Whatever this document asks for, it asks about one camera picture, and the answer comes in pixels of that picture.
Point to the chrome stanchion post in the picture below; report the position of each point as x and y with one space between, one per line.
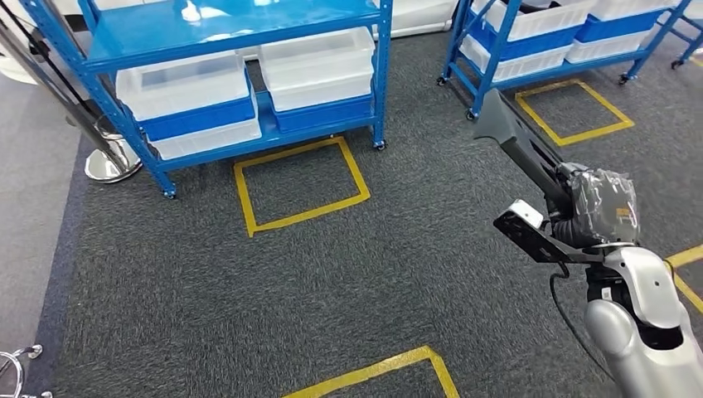
112 165
107 127

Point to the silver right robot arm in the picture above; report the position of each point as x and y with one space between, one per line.
642 340

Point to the black plastic panel part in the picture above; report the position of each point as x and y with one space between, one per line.
502 123

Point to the blue metal shelf rack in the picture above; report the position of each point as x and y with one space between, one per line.
219 27
498 49
691 48

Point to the chrome chair base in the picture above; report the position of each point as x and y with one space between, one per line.
34 351

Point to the white ribbed storage bin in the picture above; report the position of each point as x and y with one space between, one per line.
527 66
626 8
604 49
549 22

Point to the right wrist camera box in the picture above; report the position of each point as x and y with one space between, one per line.
524 212

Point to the clear plastic storage bin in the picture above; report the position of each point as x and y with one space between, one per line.
208 142
318 71
181 88

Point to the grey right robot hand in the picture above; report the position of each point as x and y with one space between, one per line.
604 203

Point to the yellow floor tape square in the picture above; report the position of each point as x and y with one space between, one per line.
598 133
299 217

